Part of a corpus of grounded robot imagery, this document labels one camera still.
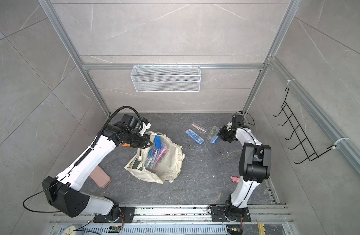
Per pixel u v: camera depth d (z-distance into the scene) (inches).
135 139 25.0
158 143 35.3
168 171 33.3
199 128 43.4
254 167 19.6
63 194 15.1
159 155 35.4
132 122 23.8
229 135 32.3
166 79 39.5
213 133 41.2
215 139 37.3
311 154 22.8
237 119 30.7
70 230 25.9
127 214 28.8
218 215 28.7
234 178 32.9
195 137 40.9
